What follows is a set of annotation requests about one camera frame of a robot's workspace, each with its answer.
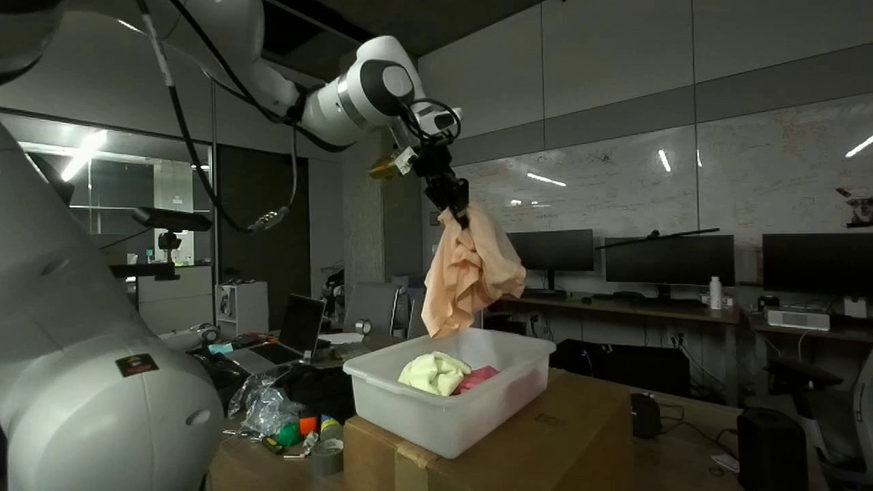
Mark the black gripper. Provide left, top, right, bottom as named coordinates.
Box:
left=411, top=143, right=473, bottom=232

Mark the peach cloth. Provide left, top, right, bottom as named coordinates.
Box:
left=417, top=205, right=529, bottom=342

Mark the pale yellow cloth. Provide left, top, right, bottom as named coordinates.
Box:
left=396, top=349, right=473, bottom=398

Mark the pink cloth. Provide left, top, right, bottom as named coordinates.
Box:
left=454, top=363, right=502, bottom=396

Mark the large brown cardboard box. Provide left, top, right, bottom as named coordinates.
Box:
left=340, top=365, right=636, bottom=491

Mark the small black box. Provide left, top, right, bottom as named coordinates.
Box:
left=627, top=391, right=663, bottom=443

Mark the white projector box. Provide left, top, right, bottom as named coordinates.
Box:
left=763, top=305, right=831, bottom=333

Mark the black computer monitor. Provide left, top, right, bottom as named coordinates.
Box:
left=603, top=232, right=735, bottom=303
left=761, top=232, right=873, bottom=299
left=505, top=228, right=597, bottom=296

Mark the grey office chair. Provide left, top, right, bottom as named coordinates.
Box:
left=342, top=278, right=402, bottom=342

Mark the open laptop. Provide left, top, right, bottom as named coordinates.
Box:
left=228, top=292, right=327, bottom=376

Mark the long wooden office desk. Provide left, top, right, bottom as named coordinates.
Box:
left=486, top=292, right=873, bottom=405

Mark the black desk lamp bar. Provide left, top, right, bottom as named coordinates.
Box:
left=597, top=228, right=722, bottom=251

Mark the white plastic bin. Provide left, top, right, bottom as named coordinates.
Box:
left=340, top=325, right=558, bottom=462

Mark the white computer case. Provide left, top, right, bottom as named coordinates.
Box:
left=216, top=278, right=271, bottom=342

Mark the small green toy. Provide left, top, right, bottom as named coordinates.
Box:
left=271, top=420, right=304, bottom=450

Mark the large glass whiteboard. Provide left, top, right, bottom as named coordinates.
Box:
left=446, top=94, right=873, bottom=288

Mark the black cylinder speaker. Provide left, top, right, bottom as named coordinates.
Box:
left=734, top=405, right=813, bottom=491

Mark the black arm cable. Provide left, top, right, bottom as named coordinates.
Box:
left=134, top=0, right=307, bottom=236

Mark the black camera on tripod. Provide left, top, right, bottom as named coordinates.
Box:
left=106, top=205, right=216, bottom=285

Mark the grey chair white frame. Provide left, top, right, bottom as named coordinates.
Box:
left=813, top=349, right=873, bottom=491

